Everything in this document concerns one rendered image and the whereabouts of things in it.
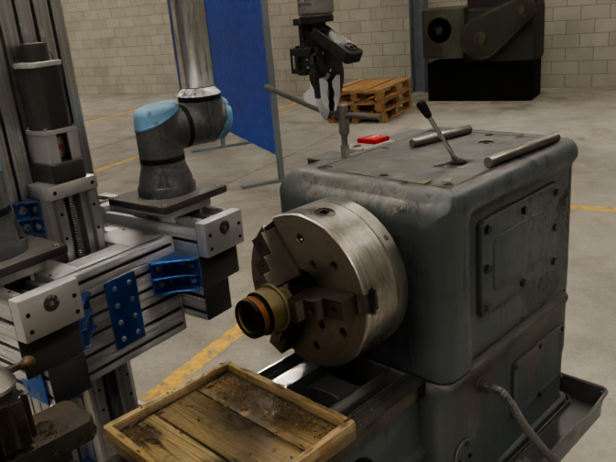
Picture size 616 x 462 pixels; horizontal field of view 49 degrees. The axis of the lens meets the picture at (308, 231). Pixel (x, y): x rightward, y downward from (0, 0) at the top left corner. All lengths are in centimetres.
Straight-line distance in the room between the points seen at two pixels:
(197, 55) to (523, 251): 94
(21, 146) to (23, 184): 9
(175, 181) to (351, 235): 67
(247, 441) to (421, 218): 51
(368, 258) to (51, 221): 81
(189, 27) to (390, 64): 1037
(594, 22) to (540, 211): 969
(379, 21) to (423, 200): 1088
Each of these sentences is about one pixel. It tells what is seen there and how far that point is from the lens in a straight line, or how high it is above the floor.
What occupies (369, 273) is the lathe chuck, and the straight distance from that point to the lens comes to 120.
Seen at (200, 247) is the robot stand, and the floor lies 105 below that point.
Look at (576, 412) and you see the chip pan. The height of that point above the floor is 54.
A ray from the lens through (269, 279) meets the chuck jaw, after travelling 124.
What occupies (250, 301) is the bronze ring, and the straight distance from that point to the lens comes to 120.
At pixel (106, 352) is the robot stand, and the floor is 86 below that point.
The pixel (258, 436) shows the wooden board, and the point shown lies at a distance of 125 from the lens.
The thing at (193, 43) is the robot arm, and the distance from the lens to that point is 180.
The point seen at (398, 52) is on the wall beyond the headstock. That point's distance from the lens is 1200.
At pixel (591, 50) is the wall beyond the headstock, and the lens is 1124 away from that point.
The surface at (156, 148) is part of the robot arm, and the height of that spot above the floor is 129.
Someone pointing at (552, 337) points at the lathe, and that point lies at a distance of 178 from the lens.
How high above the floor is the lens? 161
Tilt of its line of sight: 19 degrees down
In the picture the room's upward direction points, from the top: 5 degrees counter-clockwise
